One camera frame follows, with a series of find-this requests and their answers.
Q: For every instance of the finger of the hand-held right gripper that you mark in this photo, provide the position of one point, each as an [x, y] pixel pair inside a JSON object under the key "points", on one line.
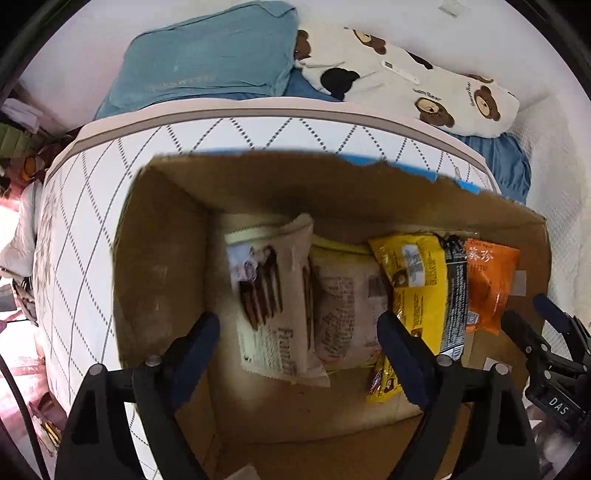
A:
{"points": [[551, 314], [521, 334]]}

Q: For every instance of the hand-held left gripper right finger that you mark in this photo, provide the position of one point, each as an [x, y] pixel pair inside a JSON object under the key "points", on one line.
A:
{"points": [[401, 350]]}

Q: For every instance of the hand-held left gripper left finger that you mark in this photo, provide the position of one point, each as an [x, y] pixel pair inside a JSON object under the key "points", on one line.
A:
{"points": [[198, 350]]}

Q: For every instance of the beige wafer packet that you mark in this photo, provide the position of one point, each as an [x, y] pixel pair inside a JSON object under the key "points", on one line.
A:
{"points": [[272, 332]]}

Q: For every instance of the beige snack packet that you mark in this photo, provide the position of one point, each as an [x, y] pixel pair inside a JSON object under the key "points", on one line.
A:
{"points": [[341, 300]]}

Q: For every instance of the brown cardboard box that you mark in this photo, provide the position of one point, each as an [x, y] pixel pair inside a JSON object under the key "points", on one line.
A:
{"points": [[161, 254]]}

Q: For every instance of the small yellow snack packet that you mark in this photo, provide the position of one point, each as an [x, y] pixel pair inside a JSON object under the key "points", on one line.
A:
{"points": [[381, 387]]}

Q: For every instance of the large yellow snack packet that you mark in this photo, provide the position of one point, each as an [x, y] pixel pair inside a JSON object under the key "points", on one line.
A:
{"points": [[420, 304]]}

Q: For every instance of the orange snack packet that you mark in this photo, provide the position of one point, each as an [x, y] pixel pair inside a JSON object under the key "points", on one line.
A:
{"points": [[489, 286]]}

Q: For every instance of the black snack packet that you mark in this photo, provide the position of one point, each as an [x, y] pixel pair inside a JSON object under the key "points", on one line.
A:
{"points": [[455, 300]]}

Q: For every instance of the white textured bedspread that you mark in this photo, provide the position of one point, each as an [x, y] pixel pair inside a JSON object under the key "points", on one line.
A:
{"points": [[558, 184]]}

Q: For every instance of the blue bed sheet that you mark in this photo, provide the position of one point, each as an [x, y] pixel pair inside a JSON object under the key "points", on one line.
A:
{"points": [[503, 161]]}

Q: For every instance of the white quilted mattress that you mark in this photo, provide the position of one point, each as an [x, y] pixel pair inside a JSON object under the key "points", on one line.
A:
{"points": [[92, 230]]}

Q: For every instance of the white cloth bundle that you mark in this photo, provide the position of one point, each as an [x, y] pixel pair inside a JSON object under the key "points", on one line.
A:
{"points": [[21, 230]]}

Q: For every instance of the bear print pillow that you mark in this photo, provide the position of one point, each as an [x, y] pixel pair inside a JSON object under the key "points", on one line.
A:
{"points": [[392, 92]]}

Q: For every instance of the white remote control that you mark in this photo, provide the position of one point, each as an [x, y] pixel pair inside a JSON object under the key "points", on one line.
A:
{"points": [[399, 71]]}

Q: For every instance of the green cloth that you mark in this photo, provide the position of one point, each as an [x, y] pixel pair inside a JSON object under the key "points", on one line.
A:
{"points": [[11, 138]]}

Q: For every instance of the blue pillow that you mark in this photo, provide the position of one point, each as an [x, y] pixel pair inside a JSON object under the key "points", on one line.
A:
{"points": [[207, 55]]}

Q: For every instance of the white wall socket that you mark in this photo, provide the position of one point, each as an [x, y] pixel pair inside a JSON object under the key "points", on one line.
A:
{"points": [[450, 7]]}

